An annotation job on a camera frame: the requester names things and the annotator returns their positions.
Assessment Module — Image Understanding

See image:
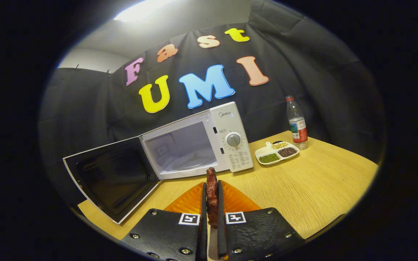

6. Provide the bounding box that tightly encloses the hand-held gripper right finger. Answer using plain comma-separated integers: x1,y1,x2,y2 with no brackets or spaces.
217,180,306,261

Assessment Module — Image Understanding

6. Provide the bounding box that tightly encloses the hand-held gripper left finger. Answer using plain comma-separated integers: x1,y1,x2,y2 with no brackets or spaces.
121,181,208,261

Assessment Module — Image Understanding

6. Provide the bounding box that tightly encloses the reddish brown meat piece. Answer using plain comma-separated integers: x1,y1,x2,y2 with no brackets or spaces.
206,167,219,229

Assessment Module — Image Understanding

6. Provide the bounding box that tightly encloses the white toaster oven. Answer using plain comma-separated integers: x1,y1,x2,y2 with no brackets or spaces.
63,101,254,224

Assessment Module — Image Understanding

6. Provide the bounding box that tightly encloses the white ribbed dish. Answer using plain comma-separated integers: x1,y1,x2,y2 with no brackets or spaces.
208,225,219,261

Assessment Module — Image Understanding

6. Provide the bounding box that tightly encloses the glass turntable plate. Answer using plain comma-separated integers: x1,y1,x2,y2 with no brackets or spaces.
173,156,211,172

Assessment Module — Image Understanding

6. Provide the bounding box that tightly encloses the divided white dish of beans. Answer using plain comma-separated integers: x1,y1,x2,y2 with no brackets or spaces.
255,141,300,166

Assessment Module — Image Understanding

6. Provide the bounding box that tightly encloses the clear bottle with red label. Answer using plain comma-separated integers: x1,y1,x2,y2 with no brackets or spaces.
286,95,309,150

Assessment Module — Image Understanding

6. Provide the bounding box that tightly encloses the black backdrop cloth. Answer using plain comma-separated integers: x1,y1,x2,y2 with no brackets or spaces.
38,0,387,207

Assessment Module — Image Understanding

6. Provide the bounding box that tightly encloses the ceiling light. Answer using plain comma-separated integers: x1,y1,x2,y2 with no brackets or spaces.
113,0,173,22

